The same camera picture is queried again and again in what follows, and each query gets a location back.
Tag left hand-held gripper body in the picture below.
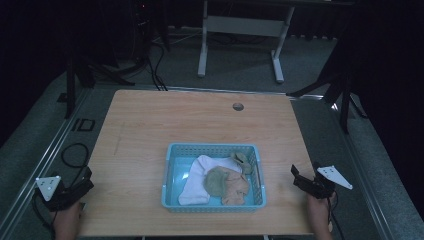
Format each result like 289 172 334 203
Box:
33 175 88 213

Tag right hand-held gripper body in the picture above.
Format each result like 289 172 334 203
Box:
305 162 354 200

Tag small olive sock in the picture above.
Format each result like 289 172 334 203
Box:
230 151 253 175

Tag peach sock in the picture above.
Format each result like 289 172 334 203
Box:
220 166 251 207

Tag green sock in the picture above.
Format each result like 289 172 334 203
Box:
203 166 231 198

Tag light blue plastic basket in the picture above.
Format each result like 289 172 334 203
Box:
161 142 267 214

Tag white sock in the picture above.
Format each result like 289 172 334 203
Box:
177 154 243 206

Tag person's left hand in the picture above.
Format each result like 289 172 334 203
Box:
52 200 83 240

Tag person's right hand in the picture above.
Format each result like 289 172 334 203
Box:
306 191 337 240

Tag black metal stand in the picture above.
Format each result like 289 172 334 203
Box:
286 71 369 135
56 56 136 120

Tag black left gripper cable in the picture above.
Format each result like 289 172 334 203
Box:
31 191 57 239

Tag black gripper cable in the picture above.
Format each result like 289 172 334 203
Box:
31 191 57 239
327 190 346 240

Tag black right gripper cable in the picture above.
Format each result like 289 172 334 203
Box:
327 190 346 240

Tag black floor bracket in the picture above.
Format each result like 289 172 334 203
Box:
70 117 97 132

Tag black floor cables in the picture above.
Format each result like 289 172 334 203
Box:
60 39 169 169

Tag white desk frame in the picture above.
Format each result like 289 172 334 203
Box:
197 0 354 84

